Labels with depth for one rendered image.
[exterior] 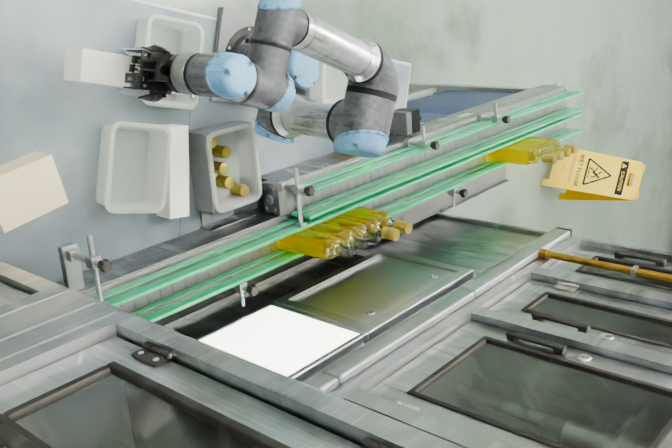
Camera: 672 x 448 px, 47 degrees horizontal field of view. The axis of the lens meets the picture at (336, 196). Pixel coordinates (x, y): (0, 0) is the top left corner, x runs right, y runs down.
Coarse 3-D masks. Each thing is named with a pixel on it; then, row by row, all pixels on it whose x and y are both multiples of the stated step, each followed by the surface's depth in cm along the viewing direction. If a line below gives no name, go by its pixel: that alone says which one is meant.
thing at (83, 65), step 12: (72, 48) 145; (84, 48) 143; (72, 60) 145; (84, 60) 143; (96, 60) 145; (108, 60) 147; (120, 60) 149; (72, 72) 145; (84, 72) 144; (96, 72) 146; (108, 72) 147; (120, 72) 149; (108, 84) 148; (120, 84) 150
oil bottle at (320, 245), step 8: (304, 232) 216; (312, 232) 215; (280, 240) 219; (288, 240) 217; (296, 240) 215; (304, 240) 212; (312, 240) 210; (320, 240) 209; (328, 240) 208; (336, 240) 209; (280, 248) 220; (288, 248) 218; (296, 248) 215; (304, 248) 213; (312, 248) 211; (320, 248) 209; (328, 248) 207; (312, 256) 212; (320, 256) 210; (328, 256) 208; (336, 256) 209
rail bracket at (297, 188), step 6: (294, 168) 212; (294, 174) 212; (282, 186) 216; (288, 186) 215; (294, 186) 213; (300, 186) 213; (312, 186) 210; (294, 192) 213; (300, 192) 213; (306, 192) 210; (312, 192) 210; (300, 198) 214; (300, 204) 215; (300, 210) 215; (300, 216) 215; (300, 222) 216; (306, 222) 216
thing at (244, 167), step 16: (240, 128) 210; (208, 144) 203; (224, 144) 216; (240, 144) 218; (256, 144) 216; (208, 160) 204; (224, 160) 217; (240, 160) 220; (256, 160) 216; (240, 176) 222; (256, 176) 218; (224, 192) 218; (256, 192) 219; (224, 208) 210
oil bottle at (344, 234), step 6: (312, 228) 218; (318, 228) 217; (324, 228) 217; (330, 228) 216; (336, 228) 216; (342, 228) 216; (330, 234) 213; (336, 234) 212; (342, 234) 212; (348, 234) 212; (342, 240) 211
